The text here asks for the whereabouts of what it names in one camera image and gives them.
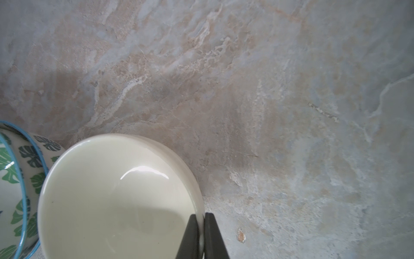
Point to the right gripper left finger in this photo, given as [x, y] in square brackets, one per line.
[189, 247]

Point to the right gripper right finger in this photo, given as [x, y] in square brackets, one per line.
[214, 246]

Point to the cream bowl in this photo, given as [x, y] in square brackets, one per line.
[117, 196]

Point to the green leaf bowl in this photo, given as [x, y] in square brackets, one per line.
[26, 159]

